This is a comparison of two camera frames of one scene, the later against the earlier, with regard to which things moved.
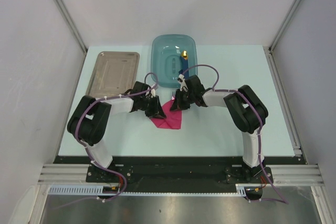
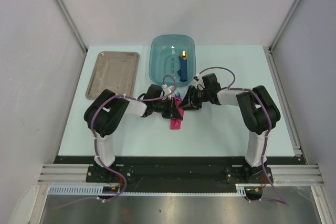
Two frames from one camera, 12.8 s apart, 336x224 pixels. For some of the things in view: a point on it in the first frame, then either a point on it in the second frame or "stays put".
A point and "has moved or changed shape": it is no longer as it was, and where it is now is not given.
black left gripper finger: (158, 111) to (175, 113)
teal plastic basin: (166, 51) stays put
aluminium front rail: (296, 175) stays put
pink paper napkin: (173, 118) has moved or changed shape
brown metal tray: (114, 73) stays put
